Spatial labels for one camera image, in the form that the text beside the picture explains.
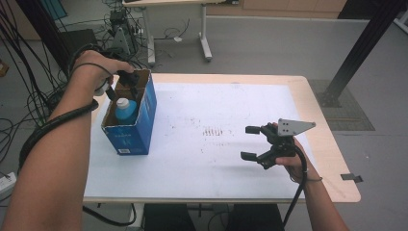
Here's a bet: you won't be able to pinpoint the black tape strip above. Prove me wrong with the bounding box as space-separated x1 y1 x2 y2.
340 173 364 184

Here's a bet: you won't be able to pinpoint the light wooden table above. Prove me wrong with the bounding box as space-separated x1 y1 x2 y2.
82 72 362 204

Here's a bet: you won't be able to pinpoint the black metal post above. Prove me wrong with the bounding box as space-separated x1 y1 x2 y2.
317 0 408 109
15 0 89 97

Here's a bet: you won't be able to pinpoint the blue panel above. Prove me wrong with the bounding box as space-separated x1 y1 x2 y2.
39 0 68 21

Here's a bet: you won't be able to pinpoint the dark hair tie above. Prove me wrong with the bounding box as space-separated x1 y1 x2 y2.
69 62 115 85

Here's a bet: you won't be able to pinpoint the brown box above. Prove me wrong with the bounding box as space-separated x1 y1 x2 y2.
0 59 10 78

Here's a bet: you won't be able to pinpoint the blue bottle with white cap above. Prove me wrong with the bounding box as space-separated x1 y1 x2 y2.
114 97 140 126

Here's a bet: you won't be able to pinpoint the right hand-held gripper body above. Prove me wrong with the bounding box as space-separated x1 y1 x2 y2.
255 118 318 170

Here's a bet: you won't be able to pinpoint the person's left hand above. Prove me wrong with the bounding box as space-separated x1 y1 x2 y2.
71 50 136 97

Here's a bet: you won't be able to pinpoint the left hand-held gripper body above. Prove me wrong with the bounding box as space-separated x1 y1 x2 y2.
112 27 141 89

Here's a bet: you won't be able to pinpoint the blue cardboard box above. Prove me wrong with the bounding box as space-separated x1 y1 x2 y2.
101 69 158 156

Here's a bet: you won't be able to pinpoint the person's right hand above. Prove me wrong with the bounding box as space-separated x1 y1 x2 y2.
274 136 316 185

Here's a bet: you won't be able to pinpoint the grey floor mat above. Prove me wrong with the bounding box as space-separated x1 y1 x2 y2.
309 79 375 132

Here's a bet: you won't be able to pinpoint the white desk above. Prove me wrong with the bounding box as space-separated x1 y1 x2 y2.
122 0 240 67

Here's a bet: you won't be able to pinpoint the white sheet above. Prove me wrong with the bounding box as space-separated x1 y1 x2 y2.
84 82 317 200

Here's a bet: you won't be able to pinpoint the left hand-held gripper black cable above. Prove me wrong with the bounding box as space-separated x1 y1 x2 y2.
18 42 138 227

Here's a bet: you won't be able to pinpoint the white power strip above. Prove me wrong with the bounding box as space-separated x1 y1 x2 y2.
0 171 17 194

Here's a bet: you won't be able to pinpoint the hand-held gripper black cable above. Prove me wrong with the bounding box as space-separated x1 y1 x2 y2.
282 145 309 231
18 42 138 227

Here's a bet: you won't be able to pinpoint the right hand-held gripper black cable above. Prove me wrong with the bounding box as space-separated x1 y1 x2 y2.
282 145 309 231

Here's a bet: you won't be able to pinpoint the person's right leg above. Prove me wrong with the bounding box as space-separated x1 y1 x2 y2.
234 203 292 231

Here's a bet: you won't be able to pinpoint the black box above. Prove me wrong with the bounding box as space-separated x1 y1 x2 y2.
61 28 99 62

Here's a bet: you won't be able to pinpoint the bundle of black cables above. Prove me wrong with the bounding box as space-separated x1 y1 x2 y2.
0 0 152 206

